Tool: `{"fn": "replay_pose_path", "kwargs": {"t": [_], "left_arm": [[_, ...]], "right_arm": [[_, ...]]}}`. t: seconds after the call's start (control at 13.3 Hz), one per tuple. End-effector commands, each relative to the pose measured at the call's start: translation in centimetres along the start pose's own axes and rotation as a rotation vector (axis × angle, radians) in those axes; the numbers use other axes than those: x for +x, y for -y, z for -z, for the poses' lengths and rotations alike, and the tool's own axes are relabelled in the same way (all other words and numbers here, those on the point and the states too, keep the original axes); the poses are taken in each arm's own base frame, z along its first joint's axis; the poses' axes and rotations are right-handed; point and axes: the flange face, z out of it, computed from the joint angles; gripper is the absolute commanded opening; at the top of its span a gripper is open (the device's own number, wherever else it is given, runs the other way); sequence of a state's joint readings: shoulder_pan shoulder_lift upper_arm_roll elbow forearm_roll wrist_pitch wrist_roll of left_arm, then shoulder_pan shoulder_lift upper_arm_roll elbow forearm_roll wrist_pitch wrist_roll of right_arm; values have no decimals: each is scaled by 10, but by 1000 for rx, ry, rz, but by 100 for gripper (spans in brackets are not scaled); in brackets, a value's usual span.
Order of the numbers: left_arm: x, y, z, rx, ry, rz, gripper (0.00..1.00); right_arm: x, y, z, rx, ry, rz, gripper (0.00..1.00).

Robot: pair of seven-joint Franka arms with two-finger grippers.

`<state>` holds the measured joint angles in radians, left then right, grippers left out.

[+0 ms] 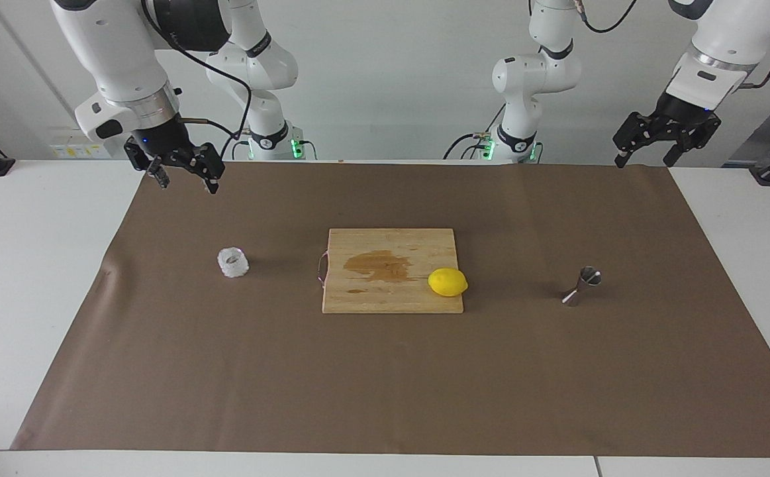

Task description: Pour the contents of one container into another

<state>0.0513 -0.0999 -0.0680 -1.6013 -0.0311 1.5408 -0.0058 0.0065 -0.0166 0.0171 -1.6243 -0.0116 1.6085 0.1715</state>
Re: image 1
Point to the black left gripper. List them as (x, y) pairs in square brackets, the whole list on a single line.
[(682, 116)]

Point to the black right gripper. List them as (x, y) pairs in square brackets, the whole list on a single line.
[(159, 139)]

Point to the clear textured glass cup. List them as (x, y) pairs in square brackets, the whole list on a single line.
[(233, 263)]

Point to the steel jigger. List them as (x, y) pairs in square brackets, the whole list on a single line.
[(583, 286)]

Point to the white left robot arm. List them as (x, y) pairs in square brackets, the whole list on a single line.
[(537, 73)]

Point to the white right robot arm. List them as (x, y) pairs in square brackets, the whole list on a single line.
[(120, 53)]

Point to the brown table mat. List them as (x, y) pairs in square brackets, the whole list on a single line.
[(226, 371)]

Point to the wooden cutting board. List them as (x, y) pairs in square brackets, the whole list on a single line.
[(391, 298)]

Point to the yellow lemon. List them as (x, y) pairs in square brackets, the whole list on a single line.
[(447, 282)]

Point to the white wall socket box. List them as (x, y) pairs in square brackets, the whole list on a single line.
[(80, 144)]

